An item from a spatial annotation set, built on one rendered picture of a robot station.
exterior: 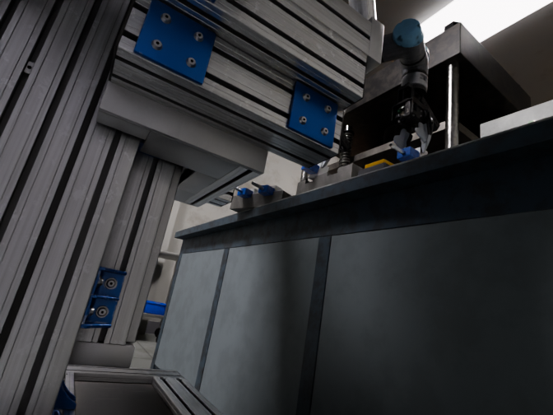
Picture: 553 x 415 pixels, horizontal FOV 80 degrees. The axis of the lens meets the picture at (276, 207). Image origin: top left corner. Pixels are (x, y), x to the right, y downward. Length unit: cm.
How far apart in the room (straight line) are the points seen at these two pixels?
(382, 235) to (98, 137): 60
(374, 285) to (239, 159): 42
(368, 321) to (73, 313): 56
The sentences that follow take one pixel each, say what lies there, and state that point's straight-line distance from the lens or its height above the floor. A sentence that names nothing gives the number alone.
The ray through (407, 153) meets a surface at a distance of 99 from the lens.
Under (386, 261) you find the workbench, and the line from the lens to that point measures 77.
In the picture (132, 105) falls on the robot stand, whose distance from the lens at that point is 54.
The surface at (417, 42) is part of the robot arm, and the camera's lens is 109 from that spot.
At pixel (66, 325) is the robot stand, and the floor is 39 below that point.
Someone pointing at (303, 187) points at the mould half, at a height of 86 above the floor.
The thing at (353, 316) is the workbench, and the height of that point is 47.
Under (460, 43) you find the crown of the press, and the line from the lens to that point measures 206.
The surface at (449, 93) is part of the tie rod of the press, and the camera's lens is 194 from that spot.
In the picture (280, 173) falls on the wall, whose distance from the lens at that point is 463.
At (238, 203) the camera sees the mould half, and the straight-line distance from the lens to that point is 129.
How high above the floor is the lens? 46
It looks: 17 degrees up
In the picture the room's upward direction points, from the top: 10 degrees clockwise
